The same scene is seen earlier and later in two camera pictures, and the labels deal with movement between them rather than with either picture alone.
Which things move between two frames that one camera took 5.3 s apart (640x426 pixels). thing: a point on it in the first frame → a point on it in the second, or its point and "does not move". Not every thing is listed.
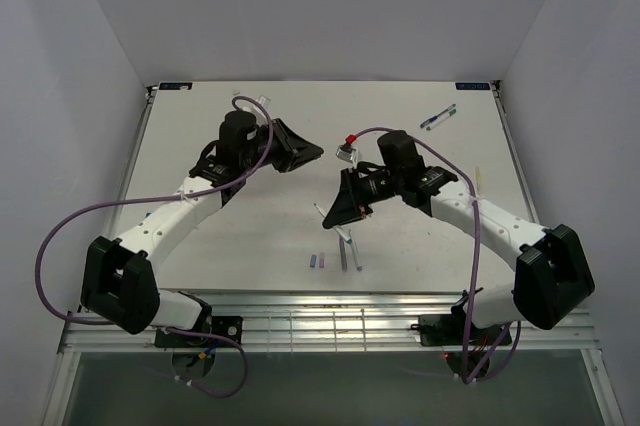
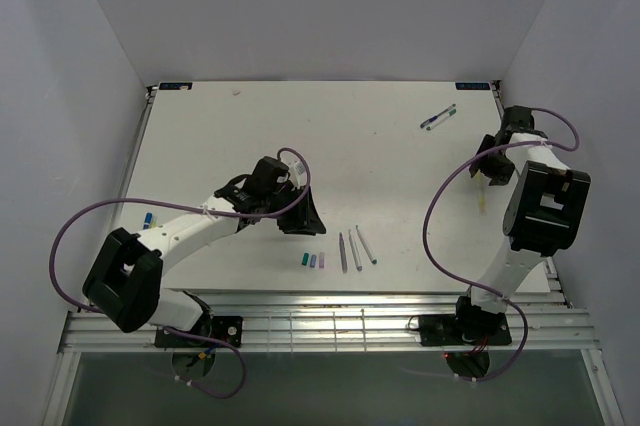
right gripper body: [373, 187] → [497, 167]
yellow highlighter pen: [478, 180] does not move
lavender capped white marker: [355, 255] does not move
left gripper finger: [292, 151] → [307, 221]
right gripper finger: [345, 206] → [487, 143]
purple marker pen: [343, 252] does not move
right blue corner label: [472, 85] does not move
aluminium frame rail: [319, 323] does not move
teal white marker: [339, 228] → [373, 261]
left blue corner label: [175, 86] does not move
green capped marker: [451, 112] does not move
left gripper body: [261, 146] → [276, 201]
